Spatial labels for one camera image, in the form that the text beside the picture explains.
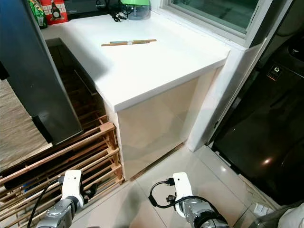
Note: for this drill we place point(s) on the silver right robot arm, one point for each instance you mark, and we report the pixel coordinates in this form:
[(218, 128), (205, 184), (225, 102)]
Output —
[(204, 214)]

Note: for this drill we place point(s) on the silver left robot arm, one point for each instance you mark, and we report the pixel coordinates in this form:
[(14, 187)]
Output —
[(59, 213)]

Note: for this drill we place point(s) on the black washing machine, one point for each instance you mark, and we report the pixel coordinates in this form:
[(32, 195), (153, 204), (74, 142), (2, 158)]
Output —
[(261, 128)]

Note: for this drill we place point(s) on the wooden slat rack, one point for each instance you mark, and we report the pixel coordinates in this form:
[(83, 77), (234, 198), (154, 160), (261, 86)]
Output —
[(110, 130)]

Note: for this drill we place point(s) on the white floor socket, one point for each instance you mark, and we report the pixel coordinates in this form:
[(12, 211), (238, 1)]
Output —
[(262, 209)]

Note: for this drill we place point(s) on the grey cloth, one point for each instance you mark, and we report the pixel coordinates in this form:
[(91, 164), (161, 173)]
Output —
[(289, 218)]

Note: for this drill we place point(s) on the white counter cabinet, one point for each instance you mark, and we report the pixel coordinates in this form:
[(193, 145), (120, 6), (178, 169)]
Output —
[(147, 66)]

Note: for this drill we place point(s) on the dark glossy door panel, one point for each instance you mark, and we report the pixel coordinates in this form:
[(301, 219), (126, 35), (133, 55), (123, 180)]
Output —
[(33, 61)]

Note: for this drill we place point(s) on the long wooden stick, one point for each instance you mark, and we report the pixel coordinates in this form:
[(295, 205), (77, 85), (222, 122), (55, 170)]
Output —
[(107, 44)]

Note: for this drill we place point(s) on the short bluish stick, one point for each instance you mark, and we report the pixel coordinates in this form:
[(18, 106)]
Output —
[(120, 42)]

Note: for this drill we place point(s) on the small green washer sticker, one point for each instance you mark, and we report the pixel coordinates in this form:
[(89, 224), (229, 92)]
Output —
[(275, 72)]

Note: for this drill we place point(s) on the red printed box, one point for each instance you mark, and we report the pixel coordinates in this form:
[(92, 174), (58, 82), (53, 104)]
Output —
[(54, 12)]

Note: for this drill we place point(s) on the dark countertop appliance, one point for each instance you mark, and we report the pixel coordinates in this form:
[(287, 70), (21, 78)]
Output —
[(83, 7)]

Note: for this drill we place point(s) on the green-lidded clear container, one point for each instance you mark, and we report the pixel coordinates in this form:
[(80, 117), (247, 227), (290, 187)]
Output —
[(135, 10)]

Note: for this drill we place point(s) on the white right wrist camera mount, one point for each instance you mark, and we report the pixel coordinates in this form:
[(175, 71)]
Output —
[(181, 186)]

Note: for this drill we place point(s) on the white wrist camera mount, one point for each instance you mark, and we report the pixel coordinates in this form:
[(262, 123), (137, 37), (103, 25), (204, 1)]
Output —
[(181, 186), (72, 183)]

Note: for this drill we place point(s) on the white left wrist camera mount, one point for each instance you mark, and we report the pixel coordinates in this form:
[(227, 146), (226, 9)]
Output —
[(72, 183)]

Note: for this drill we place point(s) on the white window frame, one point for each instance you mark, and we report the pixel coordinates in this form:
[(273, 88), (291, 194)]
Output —
[(213, 9)]

